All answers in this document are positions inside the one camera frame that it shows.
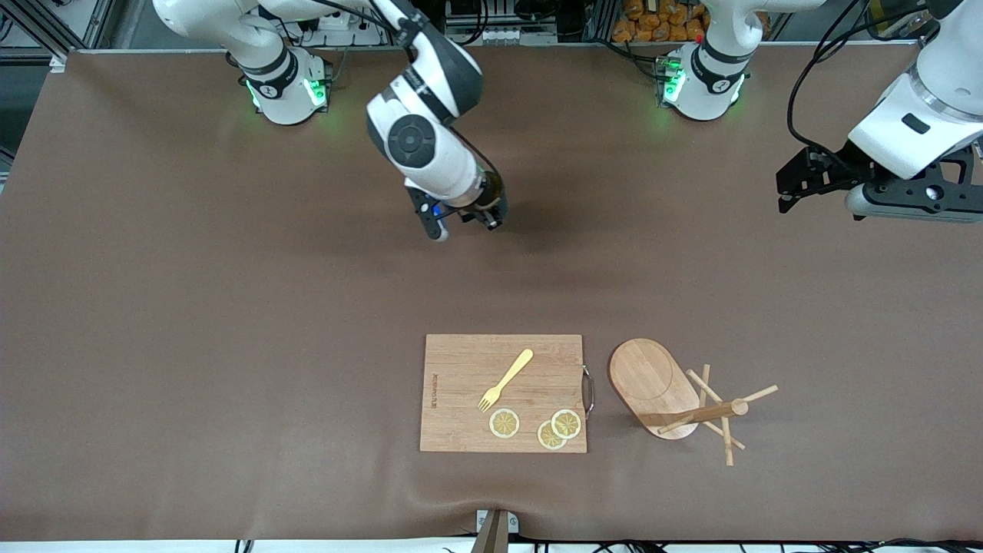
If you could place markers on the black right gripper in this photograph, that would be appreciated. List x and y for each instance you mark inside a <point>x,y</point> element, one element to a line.
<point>488,207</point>

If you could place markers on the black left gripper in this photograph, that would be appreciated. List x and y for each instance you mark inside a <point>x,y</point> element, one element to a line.
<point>831,170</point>

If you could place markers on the dark green mug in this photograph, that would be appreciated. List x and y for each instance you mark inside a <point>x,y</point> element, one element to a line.
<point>488,196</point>

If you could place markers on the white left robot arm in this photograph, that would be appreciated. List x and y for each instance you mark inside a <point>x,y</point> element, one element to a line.
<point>914,123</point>

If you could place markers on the wooden mug tree rack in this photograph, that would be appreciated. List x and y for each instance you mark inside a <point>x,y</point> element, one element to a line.
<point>649,384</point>

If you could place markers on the wooden cutting board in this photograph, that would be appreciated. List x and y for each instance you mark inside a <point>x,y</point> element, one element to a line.
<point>461,369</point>

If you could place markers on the yellow plastic fork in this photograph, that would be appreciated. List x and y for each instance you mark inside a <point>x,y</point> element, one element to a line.
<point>511,374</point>

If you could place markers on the grey electronic equipment unit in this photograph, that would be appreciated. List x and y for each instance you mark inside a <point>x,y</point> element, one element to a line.
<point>499,34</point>

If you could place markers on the white power strip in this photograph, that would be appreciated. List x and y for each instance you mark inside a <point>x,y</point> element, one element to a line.
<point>345,27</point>

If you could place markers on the brown table cover mat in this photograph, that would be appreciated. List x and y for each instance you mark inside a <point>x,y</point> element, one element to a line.
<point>230,346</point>

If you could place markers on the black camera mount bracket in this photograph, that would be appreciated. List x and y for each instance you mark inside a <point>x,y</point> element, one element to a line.
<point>906,201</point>

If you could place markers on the aluminium profile rail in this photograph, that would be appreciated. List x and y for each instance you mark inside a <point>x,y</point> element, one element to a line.
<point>495,538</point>

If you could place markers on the aluminium frame struts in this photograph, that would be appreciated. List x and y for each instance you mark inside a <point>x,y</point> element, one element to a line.
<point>98,23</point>

